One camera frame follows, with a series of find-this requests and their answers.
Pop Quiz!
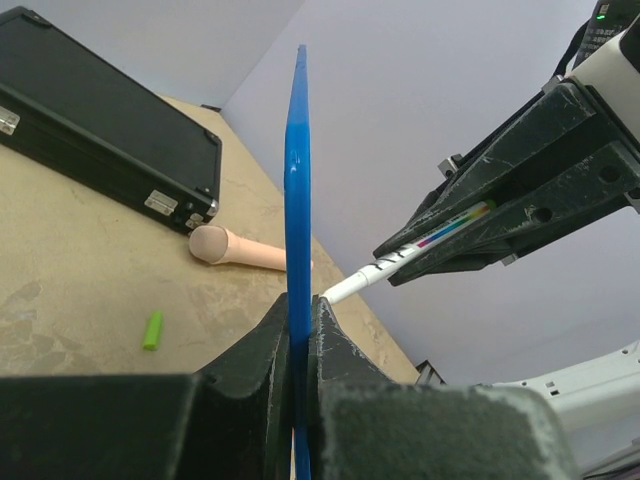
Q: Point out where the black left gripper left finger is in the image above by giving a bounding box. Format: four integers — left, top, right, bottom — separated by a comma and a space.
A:
1, 296, 291, 479

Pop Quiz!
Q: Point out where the black hard case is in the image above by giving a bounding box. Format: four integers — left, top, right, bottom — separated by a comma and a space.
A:
1, 6, 223, 234

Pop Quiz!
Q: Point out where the blue framed whiteboard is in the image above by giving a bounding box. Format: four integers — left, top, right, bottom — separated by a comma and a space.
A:
284, 44, 312, 479

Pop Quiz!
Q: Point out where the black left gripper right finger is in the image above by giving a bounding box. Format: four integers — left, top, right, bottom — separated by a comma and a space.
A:
309, 297, 580, 479

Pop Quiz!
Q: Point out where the green marker cap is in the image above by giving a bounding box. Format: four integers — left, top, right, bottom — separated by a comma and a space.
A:
142, 311, 164, 351

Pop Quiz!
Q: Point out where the white whiteboard marker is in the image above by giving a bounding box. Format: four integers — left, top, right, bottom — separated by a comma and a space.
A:
321, 200, 496, 305

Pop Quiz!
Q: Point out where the pink microphone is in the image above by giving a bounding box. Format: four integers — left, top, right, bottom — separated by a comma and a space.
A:
188, 225, 286, 271

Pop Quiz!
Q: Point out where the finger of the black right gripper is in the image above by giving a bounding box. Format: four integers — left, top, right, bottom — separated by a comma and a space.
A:
373, 82, 605, 255
389, 141, 639, 286

